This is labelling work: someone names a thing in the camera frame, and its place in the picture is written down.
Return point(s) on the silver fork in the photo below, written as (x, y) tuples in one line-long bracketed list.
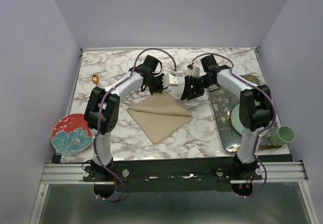
[(87, 96)]

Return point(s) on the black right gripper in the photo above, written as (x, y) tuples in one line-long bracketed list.
[(186, 92)]

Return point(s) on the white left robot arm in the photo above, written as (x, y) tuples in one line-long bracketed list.
[(102, 110)]

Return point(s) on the black mounting base plate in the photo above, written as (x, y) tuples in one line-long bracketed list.
[(223, 174)]

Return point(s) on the mint green cup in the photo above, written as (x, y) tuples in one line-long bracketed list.
[(283, 135)]

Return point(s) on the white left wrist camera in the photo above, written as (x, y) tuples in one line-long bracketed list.
[(170, 80)]

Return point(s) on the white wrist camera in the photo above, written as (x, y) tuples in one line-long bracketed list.
[(195, 72), (170, 80)]

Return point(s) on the aluminium frame rail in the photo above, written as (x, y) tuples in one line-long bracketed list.
[(277, 172)]

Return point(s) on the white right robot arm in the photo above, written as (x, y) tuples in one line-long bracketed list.
[(257, 112)]

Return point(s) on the mint green plate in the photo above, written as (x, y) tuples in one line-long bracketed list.
[(235, 120)]

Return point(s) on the gold spoon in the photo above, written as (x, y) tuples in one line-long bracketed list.
[(95, 79)]

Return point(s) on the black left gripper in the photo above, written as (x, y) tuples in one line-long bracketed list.
[(160, 88)]

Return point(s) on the red and blue round plate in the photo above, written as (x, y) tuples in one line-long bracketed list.
[(71, 135)]

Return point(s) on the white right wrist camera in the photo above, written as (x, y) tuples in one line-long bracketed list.
[(195, 72)]

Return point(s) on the beige linen napkin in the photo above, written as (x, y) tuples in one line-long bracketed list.
[(160, 116)]

